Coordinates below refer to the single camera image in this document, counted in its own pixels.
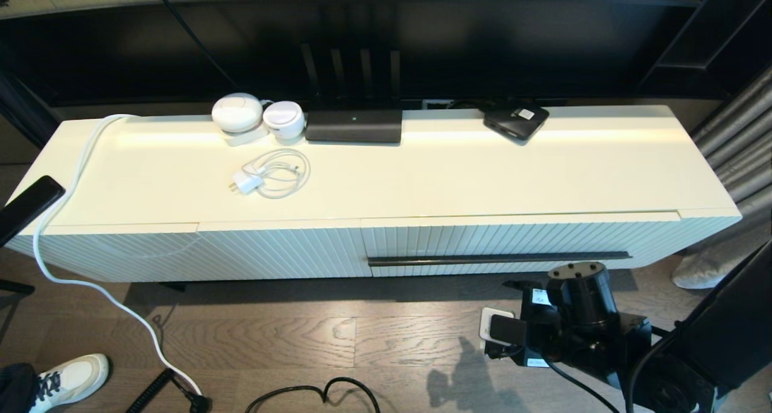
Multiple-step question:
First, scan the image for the white fluted drawer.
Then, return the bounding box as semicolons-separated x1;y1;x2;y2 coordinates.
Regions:
361;213;681;278

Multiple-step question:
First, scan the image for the white tv cabinet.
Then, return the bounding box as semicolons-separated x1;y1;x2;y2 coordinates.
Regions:
5;104;742;283

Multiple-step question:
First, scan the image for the black set-top box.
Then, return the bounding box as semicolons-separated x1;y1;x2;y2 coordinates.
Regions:
484;104;551;142

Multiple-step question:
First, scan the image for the black router with antennas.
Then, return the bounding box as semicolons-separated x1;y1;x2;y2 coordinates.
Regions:
300;42;403;145

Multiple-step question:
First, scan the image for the black television screen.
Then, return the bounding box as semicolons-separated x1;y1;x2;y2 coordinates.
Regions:
0;0;715;107

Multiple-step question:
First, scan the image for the grey curtain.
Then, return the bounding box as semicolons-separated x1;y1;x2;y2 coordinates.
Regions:
671;63;772;290

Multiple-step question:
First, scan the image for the small white round device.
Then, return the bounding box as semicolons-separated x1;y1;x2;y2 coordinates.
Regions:
262;100;305;140

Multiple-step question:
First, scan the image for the white charger plug adapter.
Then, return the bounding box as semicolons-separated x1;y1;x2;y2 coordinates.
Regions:
227;171;264;195

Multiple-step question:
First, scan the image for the large white dome device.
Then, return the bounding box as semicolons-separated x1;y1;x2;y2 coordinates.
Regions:
210;92;264;133

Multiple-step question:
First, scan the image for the white sneaker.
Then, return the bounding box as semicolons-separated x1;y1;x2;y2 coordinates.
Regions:
27;354;110;413

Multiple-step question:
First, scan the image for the black glossy armrest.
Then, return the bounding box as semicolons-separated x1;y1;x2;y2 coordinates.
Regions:
0;175;66;247

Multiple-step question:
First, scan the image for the black chair leg bar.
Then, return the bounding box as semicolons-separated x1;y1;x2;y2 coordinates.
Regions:
0;279;37;297

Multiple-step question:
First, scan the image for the dark trouser leg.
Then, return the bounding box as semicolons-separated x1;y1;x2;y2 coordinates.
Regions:
0;364;42;413

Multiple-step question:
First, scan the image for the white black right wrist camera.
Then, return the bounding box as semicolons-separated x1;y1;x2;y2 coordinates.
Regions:
479;307;528;349

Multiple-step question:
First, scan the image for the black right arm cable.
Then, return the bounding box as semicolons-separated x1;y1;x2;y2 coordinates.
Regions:
542;323;685;413

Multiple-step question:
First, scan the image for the black looped floor cable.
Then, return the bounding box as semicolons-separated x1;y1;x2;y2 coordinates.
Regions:
245;377;381;413

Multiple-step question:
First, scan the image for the white coiled charging cable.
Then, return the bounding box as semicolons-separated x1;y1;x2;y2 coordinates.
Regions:
241;148;311;200

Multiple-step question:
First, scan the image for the black coiled cable with plug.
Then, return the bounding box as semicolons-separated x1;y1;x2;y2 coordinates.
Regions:
125;368;212;413

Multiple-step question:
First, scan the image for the thick white power cord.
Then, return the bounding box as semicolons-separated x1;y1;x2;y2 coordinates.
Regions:
33;113;203;397

